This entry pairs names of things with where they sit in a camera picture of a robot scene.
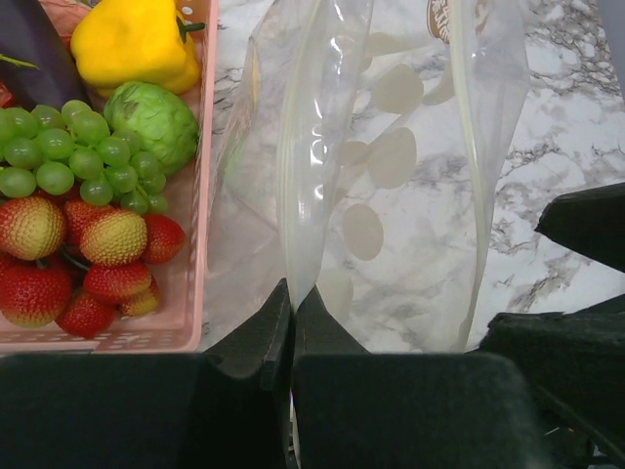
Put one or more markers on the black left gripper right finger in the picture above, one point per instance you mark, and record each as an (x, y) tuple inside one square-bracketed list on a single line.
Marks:
[(356, 409)]

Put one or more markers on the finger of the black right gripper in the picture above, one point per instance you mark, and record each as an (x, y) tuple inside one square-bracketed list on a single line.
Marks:
[(573, 364), (590, 223)]

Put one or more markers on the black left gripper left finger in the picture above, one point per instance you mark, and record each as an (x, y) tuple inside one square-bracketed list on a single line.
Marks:
[(227, 407)]

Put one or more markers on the pink perforated plastic basket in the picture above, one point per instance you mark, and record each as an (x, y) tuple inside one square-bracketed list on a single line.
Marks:
[(177, 326)]

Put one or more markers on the clear polka dot zip bag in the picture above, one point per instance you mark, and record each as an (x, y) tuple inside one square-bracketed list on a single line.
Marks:
[(359, 163)]

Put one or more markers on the red yellow toy strawberry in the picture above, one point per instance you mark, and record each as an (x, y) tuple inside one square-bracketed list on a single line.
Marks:
[(115, 237)]

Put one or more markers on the green toy lettuce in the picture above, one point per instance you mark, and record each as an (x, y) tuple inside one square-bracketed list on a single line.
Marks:
[(167, 126)]

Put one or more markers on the green toy grapes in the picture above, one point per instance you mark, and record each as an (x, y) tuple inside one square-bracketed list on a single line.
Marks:
[(73, 151)]

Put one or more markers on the yellow toy bell pepper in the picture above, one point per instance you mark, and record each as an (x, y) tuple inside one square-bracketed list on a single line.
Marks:
[(120, 42)]

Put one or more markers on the dark purple toy eggplant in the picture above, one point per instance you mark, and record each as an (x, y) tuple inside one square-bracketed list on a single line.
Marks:
[(36, 67)]

